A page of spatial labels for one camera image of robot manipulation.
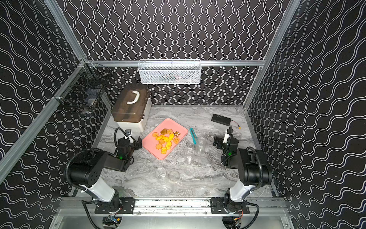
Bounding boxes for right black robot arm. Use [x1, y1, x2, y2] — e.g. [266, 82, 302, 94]
[213, 127, 273, 214]

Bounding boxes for yellow square waffle cookie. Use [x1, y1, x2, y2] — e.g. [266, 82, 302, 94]
[161, 147, 167, 154]

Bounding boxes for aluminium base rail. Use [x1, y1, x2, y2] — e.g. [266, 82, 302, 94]
[57, 197, 287, 217]

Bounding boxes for black wire basket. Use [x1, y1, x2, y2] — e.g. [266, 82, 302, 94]
[57, 63, 112, 115]

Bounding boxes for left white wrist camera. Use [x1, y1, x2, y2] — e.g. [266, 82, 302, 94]
[125, 129, 134, 143]

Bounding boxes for brown lid storage box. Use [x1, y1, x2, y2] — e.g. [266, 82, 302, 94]
[112, 84, 152, 133]

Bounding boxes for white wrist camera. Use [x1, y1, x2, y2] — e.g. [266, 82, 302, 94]
[125, 129, 134, 143]
[223, 133, 230, 143]

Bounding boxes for pink plastic tray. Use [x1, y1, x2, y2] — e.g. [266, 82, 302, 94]
[142, 118, 188, 160]

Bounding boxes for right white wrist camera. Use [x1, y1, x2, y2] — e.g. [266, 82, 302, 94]
[223, 133, 230, 143]

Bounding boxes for white wire basket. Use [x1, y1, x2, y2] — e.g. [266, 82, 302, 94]
[137, 59, 202, 85]

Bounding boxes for orange fish cookie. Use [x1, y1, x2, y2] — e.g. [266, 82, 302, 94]
[155, 135, 170, 144]
[165, 141, 172, 149]

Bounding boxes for black battery pack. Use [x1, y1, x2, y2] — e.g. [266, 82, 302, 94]
[211, 114, 232, 126]

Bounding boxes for clear jar orange cookies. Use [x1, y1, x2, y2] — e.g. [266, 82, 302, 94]
[155, 168, 168, 184]

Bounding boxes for teal utility knife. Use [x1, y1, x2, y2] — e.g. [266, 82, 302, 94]
[189, 128, 198, 145]

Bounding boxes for clear jar brown cookies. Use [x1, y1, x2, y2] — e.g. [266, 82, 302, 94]
[185, 148, 195, 165]

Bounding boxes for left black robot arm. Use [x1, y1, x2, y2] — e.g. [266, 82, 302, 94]
[64, 127, 143, 214]

